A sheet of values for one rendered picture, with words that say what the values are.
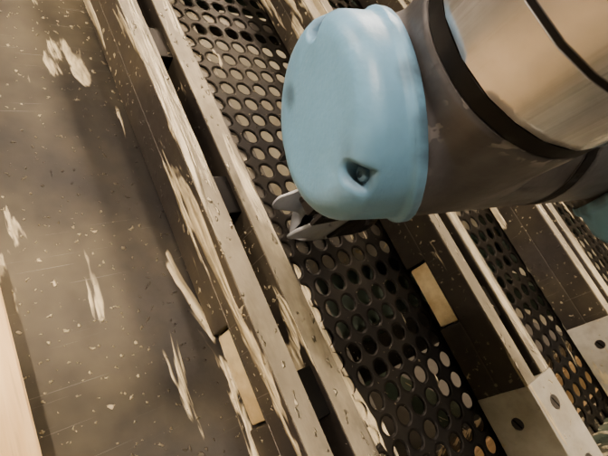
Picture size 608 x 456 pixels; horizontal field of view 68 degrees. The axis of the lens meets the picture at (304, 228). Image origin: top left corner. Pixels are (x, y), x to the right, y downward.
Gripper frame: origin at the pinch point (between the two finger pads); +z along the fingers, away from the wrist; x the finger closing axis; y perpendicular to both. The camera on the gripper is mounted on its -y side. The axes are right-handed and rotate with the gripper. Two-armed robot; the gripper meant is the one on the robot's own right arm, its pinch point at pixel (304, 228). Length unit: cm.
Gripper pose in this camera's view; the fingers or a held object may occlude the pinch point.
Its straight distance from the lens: 50.0
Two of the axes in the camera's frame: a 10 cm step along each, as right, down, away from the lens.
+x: 4.2, 8.6, -2.9
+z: -5.2, 4.9, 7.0
